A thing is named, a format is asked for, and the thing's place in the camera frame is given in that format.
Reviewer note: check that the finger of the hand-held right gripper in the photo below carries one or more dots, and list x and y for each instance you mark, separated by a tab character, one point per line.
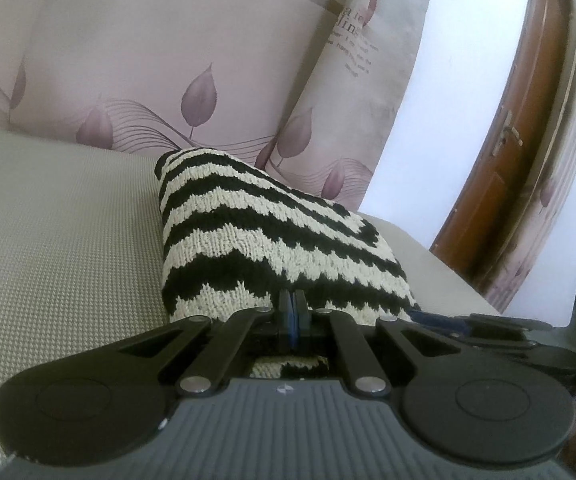
512	355
442	324

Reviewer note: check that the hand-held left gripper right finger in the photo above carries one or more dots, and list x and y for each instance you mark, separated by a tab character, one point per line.
301	322

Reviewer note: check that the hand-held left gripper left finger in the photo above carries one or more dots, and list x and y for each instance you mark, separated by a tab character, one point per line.
285	322

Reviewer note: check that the black and white striped sweater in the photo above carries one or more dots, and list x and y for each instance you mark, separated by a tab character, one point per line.
268	240

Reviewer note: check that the brown wooden door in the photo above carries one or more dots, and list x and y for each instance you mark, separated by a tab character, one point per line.
512	125

